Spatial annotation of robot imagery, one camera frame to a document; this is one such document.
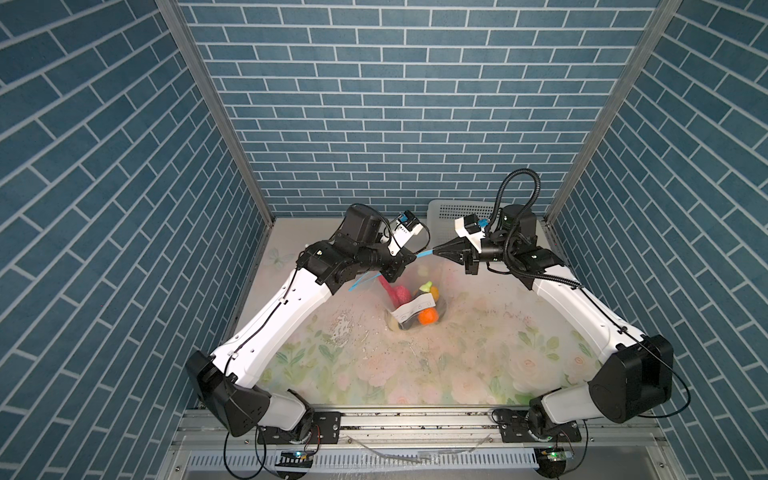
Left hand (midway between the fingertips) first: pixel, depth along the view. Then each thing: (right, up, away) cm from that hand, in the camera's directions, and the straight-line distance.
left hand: (412, 255), depth 70 cm
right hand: (+5, +2, +1) cm, 6 cm away
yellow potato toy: (+8, -12, +19) cm, 24 cm away
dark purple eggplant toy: (+4, -10, +15) cm, 18 cm away
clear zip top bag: (+1, -12, +7) cm, 14 cm away
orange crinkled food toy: (+5, -17, +13) cm, 22 cm away
